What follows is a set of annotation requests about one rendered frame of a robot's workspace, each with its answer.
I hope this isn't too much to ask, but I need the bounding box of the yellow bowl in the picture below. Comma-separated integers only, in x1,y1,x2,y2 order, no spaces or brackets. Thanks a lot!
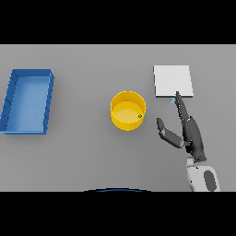
110,90,148,132

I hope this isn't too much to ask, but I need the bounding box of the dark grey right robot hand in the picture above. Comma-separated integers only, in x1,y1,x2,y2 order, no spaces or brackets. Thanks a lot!
156,90,207,163

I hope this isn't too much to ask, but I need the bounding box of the pale square measuring scale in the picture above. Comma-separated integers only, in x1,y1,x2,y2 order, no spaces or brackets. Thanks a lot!
153,65,195,102

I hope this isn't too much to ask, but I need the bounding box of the blue rectangular tray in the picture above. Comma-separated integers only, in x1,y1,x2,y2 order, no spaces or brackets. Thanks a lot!
0,68,55,136

